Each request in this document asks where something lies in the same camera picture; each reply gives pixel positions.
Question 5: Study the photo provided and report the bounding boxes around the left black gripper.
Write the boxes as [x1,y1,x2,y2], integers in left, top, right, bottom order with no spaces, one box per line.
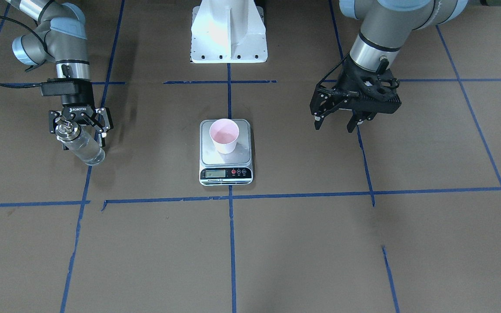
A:
[310,56,392,133]

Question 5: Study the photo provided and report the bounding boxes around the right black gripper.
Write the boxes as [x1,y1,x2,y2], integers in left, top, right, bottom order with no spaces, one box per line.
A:
[48,87,114,150]

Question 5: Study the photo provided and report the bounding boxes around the clear glass sauce bottle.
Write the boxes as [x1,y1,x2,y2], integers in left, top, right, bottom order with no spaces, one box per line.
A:
[54,119,105,166]

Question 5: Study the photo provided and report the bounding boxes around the pink paper cup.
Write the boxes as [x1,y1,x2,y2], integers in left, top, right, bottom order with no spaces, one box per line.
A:
[209,119,239,154]

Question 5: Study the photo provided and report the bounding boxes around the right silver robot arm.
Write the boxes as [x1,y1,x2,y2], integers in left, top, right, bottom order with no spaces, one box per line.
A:
[10,0,113,147]

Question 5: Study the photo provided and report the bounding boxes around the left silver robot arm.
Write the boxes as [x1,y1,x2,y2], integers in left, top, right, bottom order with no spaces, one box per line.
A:
[310,0,468,133]

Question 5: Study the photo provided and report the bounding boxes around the silver digital kitchen scale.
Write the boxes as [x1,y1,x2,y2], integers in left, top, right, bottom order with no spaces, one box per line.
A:
[199,119,254,186]

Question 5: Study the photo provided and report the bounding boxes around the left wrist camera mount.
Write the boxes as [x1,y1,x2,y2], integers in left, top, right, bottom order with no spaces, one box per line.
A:
[353,75,402,114]

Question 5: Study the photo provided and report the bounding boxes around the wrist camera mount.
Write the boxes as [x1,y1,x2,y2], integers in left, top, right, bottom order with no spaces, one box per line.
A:
[40,78,92,97]
[353,75,402,114]

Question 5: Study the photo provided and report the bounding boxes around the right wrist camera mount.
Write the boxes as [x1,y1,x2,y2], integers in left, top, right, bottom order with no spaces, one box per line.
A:
[40,78,92,97]

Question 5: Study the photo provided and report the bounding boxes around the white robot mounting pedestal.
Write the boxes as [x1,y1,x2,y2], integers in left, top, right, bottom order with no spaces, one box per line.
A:
[190,0,268,64]

